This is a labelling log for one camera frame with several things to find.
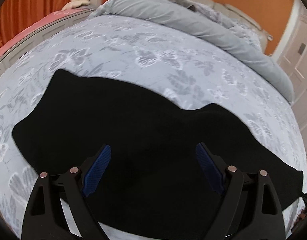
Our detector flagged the white flower plush cushion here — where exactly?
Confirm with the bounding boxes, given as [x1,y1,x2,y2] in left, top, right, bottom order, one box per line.
[61,0,90,11]

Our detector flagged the grey butterfly bed sheet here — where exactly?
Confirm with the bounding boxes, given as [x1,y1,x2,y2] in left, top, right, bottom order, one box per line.
[0,15,307,236]

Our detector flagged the black pants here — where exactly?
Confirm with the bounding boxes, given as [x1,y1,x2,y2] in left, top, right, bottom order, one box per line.
[12,69,304,239]

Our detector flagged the grey rolled duvet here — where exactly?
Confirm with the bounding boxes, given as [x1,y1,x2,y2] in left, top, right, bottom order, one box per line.
[88,0,294,103]

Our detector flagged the pink bench mat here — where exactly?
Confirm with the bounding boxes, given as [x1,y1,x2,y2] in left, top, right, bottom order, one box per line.
[0,6,94,58]

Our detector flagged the beige leather headboard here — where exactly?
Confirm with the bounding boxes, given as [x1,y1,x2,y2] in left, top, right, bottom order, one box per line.
[145,0,268,51]

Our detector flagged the grey patterned pillow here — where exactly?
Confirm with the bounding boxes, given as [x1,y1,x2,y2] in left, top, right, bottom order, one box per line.
[168,0,262,52]

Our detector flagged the white wardrobe doors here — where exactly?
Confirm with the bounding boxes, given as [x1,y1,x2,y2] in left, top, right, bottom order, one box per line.
[278,4,307,159]

